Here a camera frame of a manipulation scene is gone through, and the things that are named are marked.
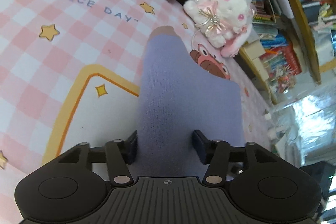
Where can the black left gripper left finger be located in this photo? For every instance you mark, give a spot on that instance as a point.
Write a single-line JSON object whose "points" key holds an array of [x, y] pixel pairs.
{"points": [[119, 154]]}

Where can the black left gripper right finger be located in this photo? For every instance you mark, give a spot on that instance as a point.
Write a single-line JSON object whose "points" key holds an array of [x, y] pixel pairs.
{"points": [[213, 153]]}

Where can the pink checkered desk mat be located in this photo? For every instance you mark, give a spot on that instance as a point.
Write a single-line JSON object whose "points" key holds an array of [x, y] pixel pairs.
{"points": [[71, 74]]}

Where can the pink and purple sweater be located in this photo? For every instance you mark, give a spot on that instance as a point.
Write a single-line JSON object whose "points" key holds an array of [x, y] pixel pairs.
{"points": [[177, 97]]}

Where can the white pink plush bunny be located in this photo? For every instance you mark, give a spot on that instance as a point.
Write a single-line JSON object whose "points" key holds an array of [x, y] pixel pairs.
{"points": [[226, 24]]}

